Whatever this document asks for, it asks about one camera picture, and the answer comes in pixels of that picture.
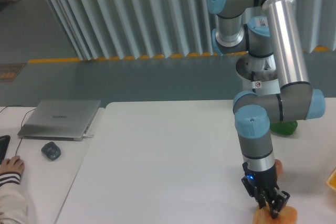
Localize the white corrugated folding screen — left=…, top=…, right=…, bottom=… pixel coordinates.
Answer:
left=47, top=0, right=335, bottom=60

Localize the dark grey earbuds case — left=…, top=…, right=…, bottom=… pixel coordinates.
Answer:
left=41, top=142, right=61, bottom=161

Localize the brown egg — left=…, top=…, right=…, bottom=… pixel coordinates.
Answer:
left=275, top=159, right=283, bottom=176

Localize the green bell pepper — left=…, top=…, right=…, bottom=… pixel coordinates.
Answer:
left=270, top=121, right=298, bottom=136

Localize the cream sleeved forearm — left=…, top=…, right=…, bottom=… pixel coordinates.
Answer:
left=1, top=172, right=29, bottom=223

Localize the person's hand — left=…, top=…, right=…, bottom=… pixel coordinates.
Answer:
left=1, top=156, right=25, bottom=175

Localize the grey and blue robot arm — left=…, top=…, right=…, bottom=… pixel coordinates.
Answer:
left=207, top=0, right=326, bottom=219

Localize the black mouse cable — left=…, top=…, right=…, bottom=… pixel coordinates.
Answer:
left=0, top=104, right=37, bottom=156

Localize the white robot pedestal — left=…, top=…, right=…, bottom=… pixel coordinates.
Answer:
left=236, top=53, right=280, bottom=95

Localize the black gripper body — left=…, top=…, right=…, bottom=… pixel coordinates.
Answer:
left=242, top=162, right=279, bottom=198

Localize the silver closed laptop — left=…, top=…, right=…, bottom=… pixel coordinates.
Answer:
left=17, top=100, right=101, bottom=141

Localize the white laptop plug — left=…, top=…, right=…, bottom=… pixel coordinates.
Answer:
left=82, top=134, right=93, bottom=139

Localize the orange triangular bread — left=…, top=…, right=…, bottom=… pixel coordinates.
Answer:
left=253, top=206, right=298, bottom=224

